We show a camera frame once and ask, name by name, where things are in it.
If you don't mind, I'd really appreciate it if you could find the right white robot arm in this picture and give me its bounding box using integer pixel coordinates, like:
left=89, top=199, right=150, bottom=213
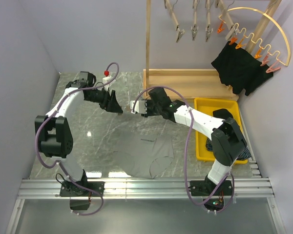
left=131, top=86, right=247, bottom=196

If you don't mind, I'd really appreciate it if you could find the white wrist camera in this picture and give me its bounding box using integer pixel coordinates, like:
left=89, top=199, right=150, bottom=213
left=130, top=99, right=147, bottom=115
left=102, top=70, right=114, bottom=90

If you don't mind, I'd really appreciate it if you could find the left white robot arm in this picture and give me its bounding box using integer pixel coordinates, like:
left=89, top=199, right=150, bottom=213
left=35, top=70, right=123, bottom=196

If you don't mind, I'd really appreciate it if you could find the striped navy underwear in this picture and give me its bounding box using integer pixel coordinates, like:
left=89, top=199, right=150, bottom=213
left=205, top=138, right=251, bottom=161

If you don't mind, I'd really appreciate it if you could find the aluminium mounting rail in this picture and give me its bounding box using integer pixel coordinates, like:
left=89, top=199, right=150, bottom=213
left=4, top=158, right=286, bottom=234

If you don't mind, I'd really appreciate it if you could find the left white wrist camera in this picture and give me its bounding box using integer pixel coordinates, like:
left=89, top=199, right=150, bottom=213
left=102, top=70, right=114, bottom=90

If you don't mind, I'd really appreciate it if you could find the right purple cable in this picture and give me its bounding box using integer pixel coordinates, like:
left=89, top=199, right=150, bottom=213
left=132, top=85, right=235, bottom=215

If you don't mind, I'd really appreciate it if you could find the pink clothespin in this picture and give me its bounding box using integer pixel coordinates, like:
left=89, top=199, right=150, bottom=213
left=260, top=53, right=270, bottom=67
left=266, top=60, right=281, bottom=74

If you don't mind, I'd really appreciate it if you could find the orange clothespin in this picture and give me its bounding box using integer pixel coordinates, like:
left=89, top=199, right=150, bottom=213
left=235, top=36, right=246, bottom=50
left=217, top=20, right=226, bottom=34
left=229, top=37, right=238, bottom=45
left=254, top=46, right=265, bottom=59

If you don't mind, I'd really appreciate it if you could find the gold semicircle clip hanger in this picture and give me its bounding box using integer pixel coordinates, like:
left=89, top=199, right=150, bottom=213
left=229, top=1, right=291, bottom=67

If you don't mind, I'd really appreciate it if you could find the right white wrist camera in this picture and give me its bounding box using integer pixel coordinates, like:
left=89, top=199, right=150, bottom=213
left=130, top=99, right=147, bottom=115

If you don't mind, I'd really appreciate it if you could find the black hanging underwear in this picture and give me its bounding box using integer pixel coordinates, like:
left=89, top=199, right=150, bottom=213
left=211, top=42, right=273, bottom=96

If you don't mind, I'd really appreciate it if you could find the black underwear in tray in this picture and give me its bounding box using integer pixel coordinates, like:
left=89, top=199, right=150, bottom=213
left=212, top=108, right=233, bottom=120

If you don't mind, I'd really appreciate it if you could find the yellow plastic tray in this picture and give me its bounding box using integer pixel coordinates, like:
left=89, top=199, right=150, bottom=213
left=194, top=97, right=243, bottom=162

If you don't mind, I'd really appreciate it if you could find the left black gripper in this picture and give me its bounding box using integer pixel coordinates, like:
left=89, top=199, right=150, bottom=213
left=86, top=86, right=123, bottom=114

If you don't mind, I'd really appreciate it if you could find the wooden drying rack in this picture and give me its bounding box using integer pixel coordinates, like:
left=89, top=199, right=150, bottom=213
left=143, top=0, right=291, bottom=101

